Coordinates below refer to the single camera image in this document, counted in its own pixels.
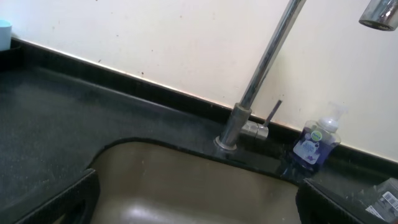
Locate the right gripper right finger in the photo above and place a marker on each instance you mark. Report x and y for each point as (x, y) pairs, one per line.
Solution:
(323, 208)

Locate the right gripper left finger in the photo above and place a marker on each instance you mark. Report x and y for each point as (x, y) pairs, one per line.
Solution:
(71, 202)

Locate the plastic pack with white label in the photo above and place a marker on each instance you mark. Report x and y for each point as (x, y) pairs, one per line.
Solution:
(382, 193)

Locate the blue soap bottle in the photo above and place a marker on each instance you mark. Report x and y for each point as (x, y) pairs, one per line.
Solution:
(314, 146)

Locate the steel sink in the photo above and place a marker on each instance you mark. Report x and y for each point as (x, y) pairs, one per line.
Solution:
(186, 186)

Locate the steel tap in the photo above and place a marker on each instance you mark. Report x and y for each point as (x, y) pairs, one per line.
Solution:
(264, 65)

